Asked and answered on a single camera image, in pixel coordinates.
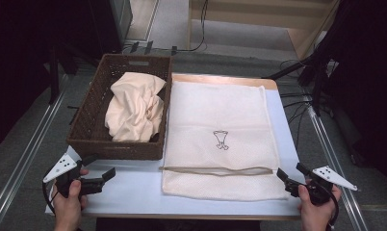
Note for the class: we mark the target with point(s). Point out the person's left hand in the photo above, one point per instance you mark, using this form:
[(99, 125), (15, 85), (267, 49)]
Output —
[(68, 208)]

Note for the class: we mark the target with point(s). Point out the black power plugs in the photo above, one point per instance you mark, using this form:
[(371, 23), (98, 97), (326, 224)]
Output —
[(148, 47)]

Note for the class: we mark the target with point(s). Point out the dark cabinet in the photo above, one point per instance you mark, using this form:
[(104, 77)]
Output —
[(108, 25)]

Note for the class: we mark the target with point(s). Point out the cream cloth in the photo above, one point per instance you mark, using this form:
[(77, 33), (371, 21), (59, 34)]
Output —
[(134, 109)]

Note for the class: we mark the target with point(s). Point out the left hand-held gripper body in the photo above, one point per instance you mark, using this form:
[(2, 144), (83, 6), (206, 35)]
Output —
[(61, 166)]

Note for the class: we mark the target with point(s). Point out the wooden steps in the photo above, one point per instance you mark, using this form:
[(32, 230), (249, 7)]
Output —
[(246, 22)]

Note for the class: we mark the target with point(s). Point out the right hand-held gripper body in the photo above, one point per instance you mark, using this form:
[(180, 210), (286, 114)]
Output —
[(329, 176)]

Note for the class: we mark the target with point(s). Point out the black metal stand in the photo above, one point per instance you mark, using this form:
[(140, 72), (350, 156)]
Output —
[(54, 77)]

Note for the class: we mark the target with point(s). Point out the black tripod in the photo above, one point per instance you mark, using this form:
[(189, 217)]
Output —
[(316, 80)]

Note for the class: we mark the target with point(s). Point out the white mesh laundry bag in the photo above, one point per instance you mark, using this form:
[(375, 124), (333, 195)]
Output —
[(220, 112)]

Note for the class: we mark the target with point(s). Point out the metal floor rail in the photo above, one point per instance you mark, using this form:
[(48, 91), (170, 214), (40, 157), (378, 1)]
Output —
[(31, 138), (332, 160)]

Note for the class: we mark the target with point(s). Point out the brown wicker basket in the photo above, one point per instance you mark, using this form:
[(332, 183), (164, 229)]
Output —
[(89, 128)]

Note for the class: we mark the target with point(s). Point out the person's right hand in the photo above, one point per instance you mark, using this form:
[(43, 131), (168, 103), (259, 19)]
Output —
[(316, 213)]

